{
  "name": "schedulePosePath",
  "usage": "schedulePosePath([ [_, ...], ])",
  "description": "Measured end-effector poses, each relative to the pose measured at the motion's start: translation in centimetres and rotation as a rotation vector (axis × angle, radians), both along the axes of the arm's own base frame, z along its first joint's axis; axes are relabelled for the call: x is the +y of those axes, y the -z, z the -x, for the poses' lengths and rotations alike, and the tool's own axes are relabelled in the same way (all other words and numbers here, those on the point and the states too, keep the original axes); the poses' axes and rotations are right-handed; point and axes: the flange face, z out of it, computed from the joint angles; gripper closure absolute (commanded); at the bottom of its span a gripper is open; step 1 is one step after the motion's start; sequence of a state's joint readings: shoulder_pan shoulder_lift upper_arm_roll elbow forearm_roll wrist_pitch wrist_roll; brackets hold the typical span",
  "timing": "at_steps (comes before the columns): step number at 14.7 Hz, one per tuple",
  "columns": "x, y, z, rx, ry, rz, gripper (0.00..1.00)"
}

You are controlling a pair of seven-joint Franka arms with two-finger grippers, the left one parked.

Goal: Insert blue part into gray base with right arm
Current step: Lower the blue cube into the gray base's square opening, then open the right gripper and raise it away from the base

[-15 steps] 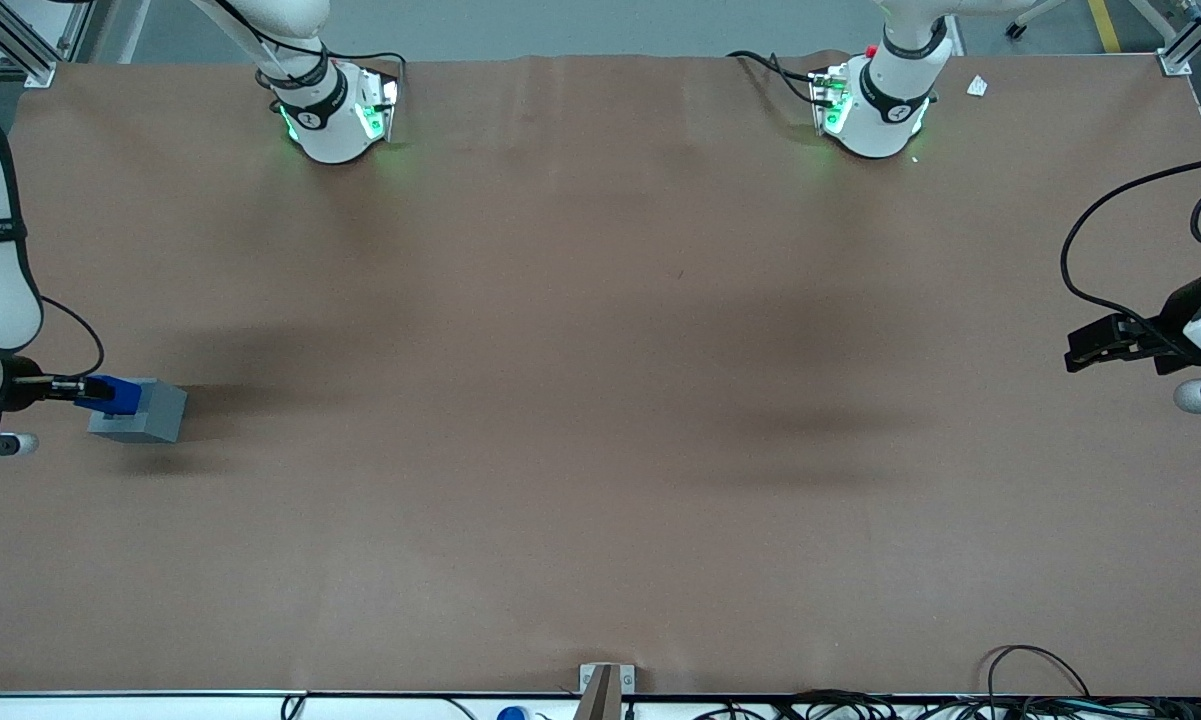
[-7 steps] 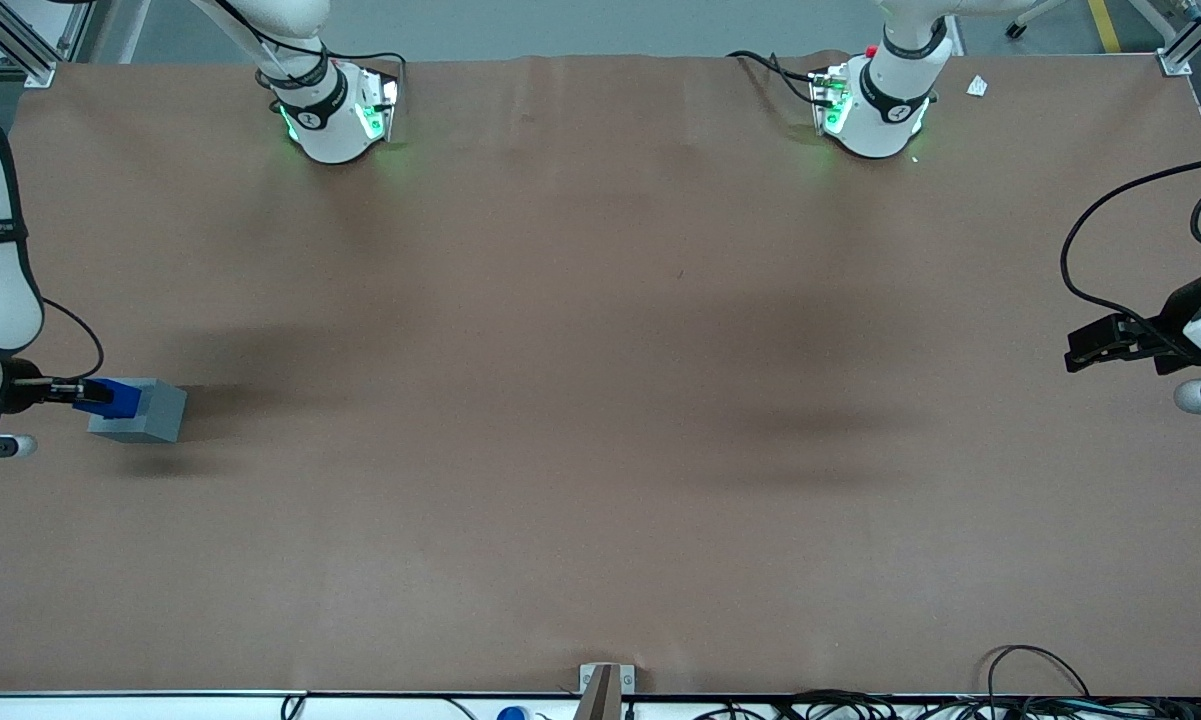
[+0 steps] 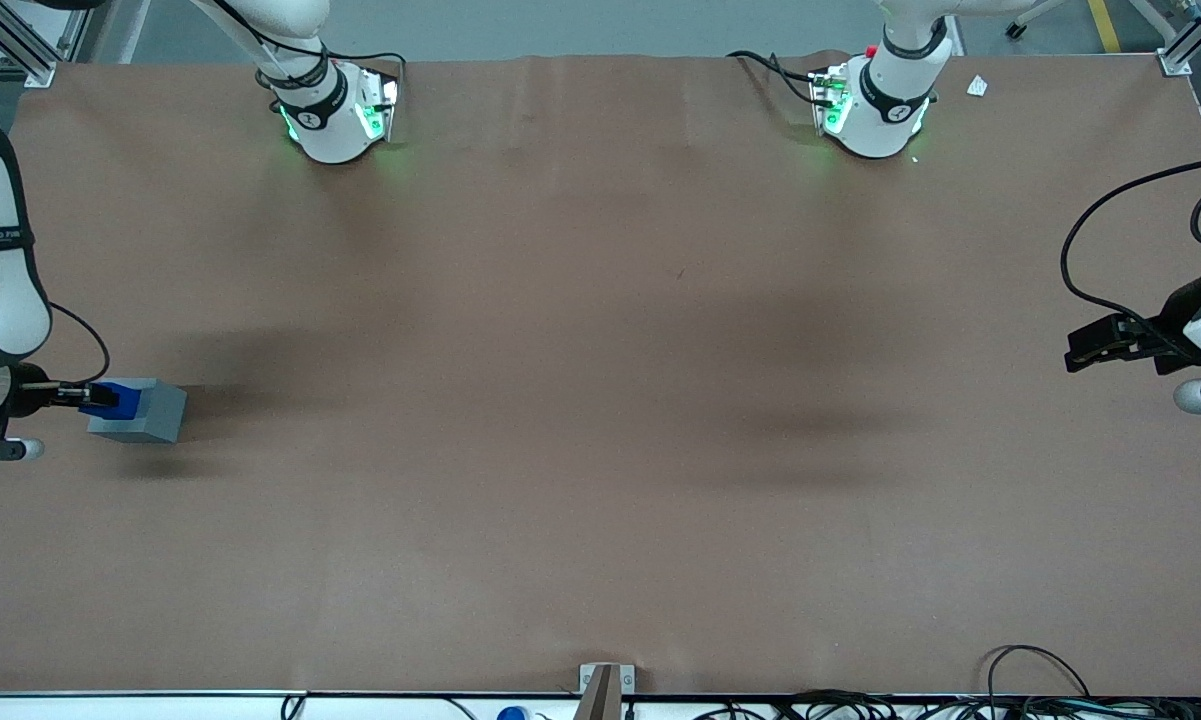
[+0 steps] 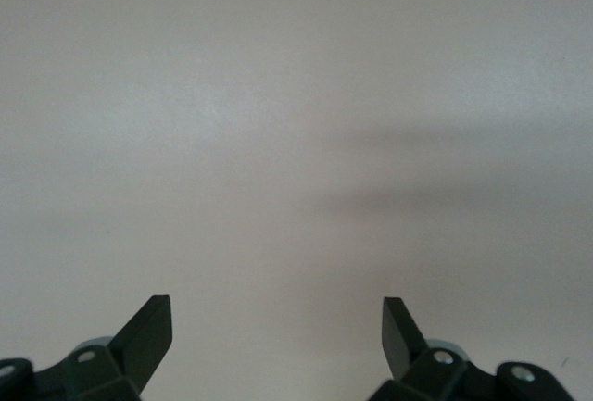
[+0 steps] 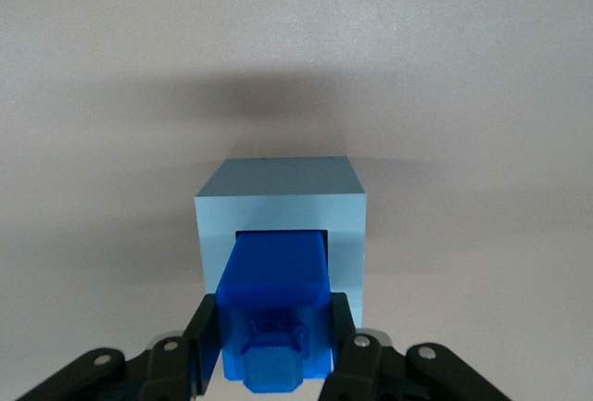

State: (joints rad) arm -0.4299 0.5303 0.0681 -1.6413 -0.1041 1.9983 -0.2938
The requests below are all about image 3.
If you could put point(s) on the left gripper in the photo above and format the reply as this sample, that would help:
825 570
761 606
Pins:
1166 326

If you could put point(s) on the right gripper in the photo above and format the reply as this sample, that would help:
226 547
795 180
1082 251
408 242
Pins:
29 398

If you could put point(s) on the blue plastic part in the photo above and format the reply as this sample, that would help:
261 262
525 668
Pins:
127 402

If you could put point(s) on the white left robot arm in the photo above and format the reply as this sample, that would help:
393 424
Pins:
875 120

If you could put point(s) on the gray square base block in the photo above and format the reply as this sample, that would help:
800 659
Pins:
160 415

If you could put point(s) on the small white paper scrap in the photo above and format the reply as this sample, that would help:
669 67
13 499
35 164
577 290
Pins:
977 86

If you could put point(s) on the white leg with black caster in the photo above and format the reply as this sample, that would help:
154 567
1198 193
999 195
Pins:
1016 30

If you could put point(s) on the brown table cover sheet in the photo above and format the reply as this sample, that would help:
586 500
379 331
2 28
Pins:
600 420

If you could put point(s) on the blue round cap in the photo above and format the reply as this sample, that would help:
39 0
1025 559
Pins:
512 714

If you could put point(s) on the aluminium frame post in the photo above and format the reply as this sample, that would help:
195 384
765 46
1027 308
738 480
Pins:
1175 62
38 68

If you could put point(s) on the grey metal bracket plate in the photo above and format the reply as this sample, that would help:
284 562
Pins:
587 675

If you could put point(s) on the brown camera mount post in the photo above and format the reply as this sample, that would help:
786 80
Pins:
600 700

